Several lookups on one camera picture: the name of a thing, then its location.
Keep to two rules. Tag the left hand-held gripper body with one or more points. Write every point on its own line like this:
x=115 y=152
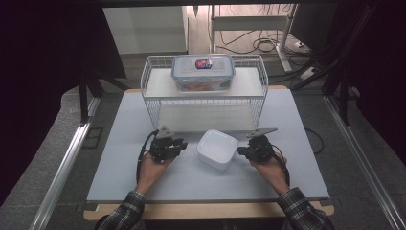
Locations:
x=162 y=148

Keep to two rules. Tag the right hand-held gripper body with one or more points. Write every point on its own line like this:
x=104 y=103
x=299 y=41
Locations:
x=260 y=148

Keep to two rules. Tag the white plastic container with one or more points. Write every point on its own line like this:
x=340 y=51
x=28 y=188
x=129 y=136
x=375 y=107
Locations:
x=217 y=148

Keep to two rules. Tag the clear lidded food box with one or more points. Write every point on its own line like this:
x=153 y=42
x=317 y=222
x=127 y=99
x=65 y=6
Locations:
x=203 y=72

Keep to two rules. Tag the person's left hand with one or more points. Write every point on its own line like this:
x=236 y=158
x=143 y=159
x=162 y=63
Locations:
x=151 y=171

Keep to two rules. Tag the person's right hand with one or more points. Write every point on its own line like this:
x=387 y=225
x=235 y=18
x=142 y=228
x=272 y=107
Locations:
x=271 y=172

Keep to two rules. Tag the white power strip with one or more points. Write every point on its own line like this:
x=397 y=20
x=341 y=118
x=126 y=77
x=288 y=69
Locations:
x=309 y=73

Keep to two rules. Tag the black stand frame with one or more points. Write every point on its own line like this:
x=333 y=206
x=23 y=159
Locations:
x=84 y=96

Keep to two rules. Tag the aluminium floor rail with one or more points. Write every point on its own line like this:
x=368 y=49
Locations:
x=60 y=172
x=364 y=159

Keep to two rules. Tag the white wall panel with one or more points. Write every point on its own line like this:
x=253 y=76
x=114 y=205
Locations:
x=143 y=28

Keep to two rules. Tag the white desk frame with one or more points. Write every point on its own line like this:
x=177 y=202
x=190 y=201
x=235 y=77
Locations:
x=249 y=22

